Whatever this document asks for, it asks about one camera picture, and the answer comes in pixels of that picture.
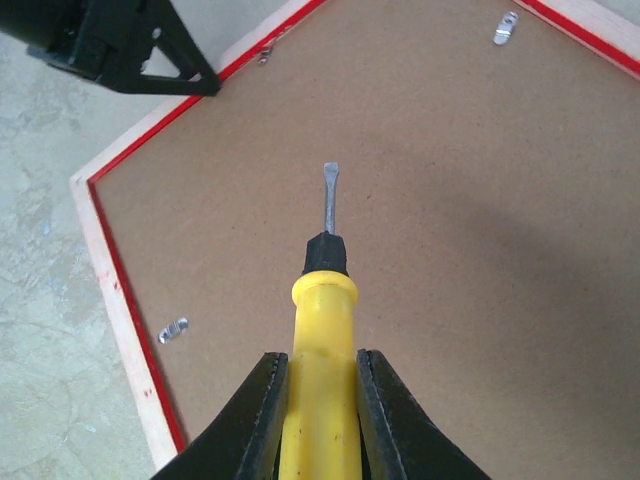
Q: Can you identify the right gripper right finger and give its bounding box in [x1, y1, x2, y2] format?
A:
[356, 349, 488, 480]

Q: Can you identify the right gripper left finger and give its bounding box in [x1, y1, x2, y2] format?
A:
[154, 352, 288, 479]

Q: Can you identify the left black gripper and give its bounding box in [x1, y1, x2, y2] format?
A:
[1, 0, 221, 97]

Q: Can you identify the yellow handled screwdriver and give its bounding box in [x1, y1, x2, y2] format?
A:
[279, 162, 362, 479]

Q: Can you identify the red wooden picture frame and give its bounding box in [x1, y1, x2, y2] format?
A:
[68, 0, 640, 471]

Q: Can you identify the metal retaining clip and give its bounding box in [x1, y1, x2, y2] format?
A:
[157, 317, 189, 344]
[493, 11, 519, 46]
[257, 45, 274, 66]

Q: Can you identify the brown frame backing board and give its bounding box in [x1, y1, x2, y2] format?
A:
[89, 0, 640, 480]

